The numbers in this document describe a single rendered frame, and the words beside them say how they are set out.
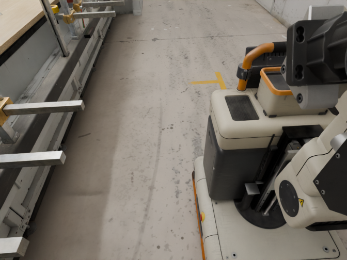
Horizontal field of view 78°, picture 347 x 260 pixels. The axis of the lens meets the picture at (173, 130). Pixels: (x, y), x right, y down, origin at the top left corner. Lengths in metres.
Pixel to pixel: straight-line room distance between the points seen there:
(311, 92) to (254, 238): 0.87
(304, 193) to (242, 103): 0.38
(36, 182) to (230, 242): 1.18
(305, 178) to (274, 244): 0.57
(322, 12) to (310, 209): 0.45
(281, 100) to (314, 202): 0.32
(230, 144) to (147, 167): 0.95
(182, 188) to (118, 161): 0.53
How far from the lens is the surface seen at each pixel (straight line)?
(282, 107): 0.82
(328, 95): 0.40
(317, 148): 0.64
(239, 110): 0.83
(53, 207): 1.68
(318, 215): 0.67
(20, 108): 0.97
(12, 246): 0.59
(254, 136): 0.80
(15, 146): 1.04
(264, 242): 1.15
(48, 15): 1.53
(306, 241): 1.23
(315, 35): 0.36
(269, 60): 0.97
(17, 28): 1.58
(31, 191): 1.60
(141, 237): 1.41
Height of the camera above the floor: 1.32
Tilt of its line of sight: 45 degrees down
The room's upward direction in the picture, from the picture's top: 2 degrees counter-clockwise
